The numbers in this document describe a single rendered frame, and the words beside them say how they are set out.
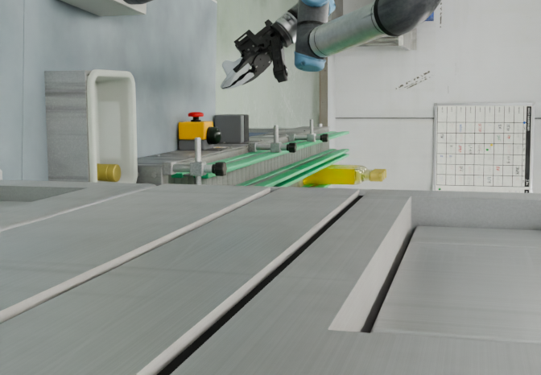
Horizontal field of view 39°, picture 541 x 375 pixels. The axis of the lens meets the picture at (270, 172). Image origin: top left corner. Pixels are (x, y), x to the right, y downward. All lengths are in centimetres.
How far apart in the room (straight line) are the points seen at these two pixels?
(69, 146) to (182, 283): 109
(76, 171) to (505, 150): 625
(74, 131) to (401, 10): 67
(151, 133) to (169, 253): 146
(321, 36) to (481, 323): 150
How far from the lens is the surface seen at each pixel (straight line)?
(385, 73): 740
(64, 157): 136
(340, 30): 171
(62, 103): 136
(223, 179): 186
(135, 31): 171
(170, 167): 148
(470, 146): 735
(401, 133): 739
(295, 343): 21
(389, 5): 156
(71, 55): 146
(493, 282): 36
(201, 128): 189
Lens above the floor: 147
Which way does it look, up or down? 15 degrees down
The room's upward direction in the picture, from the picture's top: 91 degrees clockwise
